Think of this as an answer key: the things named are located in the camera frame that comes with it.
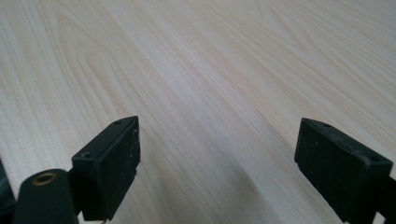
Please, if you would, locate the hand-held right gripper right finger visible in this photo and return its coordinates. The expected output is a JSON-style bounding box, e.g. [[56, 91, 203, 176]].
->
[[293, 117, 396, 224]]

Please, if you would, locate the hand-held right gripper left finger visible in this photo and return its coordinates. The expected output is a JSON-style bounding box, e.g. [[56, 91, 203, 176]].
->
[[67, 115, 142, 223]]

